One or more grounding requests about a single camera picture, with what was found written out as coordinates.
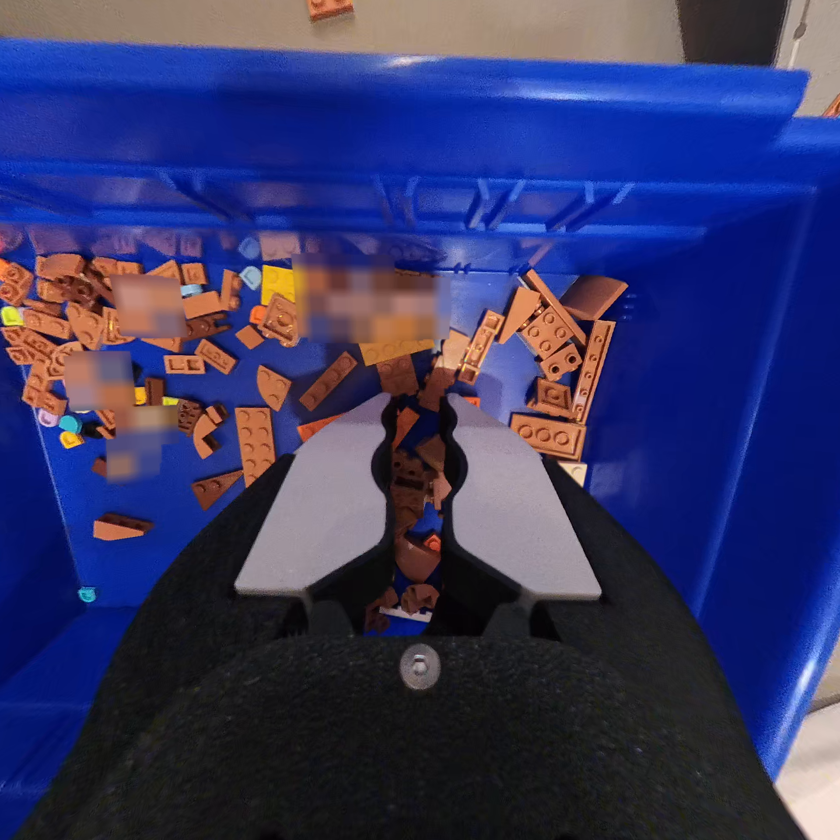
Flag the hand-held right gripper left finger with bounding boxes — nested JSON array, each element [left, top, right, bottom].
[[234, 392, 398, 599]]

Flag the blue plastic bin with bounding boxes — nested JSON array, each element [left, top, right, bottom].
[[0, 36, 840, 840]]

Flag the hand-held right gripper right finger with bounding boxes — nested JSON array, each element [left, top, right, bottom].
[[438, 392, 602, 601]]

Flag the brown lego slope brick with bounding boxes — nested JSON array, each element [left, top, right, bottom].
[[92, 512, 155, 542]]

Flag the yellow square lego plate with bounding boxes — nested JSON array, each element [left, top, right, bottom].
[[261, 264, 298, 306]]

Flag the pile of brown lego pieces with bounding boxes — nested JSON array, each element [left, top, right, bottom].
[[0, 226, 631, 637]]

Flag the dark furniture leg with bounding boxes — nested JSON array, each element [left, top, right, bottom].
[[676, 0, 791, 67]]

